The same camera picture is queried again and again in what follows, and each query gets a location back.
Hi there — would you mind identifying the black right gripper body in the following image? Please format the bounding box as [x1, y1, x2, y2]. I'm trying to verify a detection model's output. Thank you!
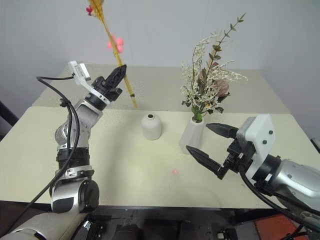
[223, 128, 257, 176]

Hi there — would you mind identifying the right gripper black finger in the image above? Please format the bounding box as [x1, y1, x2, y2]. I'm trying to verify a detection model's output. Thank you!
[186, 145, 230, 180]
[205, 122, 240, 140]

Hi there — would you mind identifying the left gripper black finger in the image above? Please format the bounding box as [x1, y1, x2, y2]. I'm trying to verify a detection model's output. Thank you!
[111, 64, 128, 89]
[104, 64, 126, 87]

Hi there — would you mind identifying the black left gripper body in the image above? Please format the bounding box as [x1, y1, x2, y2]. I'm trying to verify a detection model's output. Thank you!
[92, 76, 124, 103]

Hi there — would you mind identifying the yellow bouquet with pink flowers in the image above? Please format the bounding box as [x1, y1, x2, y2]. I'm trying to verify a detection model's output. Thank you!
[85, 0, 139, 110]

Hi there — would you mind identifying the white and green flower bouquet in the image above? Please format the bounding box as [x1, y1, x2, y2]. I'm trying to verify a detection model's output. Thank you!
[179, 12, 249, 124]

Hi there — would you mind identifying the tall white vase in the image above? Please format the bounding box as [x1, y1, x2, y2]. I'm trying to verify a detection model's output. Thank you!
[178, 116, 206, 155]

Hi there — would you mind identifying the round white vase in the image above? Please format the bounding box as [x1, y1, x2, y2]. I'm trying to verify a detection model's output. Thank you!
[140, 112, 162, 141]

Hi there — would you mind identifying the red floor mat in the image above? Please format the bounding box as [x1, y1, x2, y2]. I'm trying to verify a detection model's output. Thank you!
[253, 216, 305, 240]

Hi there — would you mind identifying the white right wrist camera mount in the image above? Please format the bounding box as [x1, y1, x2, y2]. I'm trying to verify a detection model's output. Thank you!
[236, 113, 277, 182]

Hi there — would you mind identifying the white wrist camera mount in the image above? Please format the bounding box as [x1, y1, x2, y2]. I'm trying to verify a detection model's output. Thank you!
[236, 113, 277, 182]
[66, 60, 111, 103]

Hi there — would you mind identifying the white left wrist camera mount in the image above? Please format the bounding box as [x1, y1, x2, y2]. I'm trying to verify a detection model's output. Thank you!
[66, 60, 111, 103]

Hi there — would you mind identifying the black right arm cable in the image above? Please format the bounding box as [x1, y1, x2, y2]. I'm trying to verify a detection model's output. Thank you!
[238, 164, 320, 233]

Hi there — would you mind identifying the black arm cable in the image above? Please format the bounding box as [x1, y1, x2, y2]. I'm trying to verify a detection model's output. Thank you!
[0, 75, 81, 226]
[238, 164, 320, 233]

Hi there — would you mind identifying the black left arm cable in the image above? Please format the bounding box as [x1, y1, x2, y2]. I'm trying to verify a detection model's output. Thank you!
[0, 75, 81, 226]

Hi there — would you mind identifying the black frame beside table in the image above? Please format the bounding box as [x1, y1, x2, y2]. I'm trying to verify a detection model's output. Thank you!
[0, 99, 20, 141]

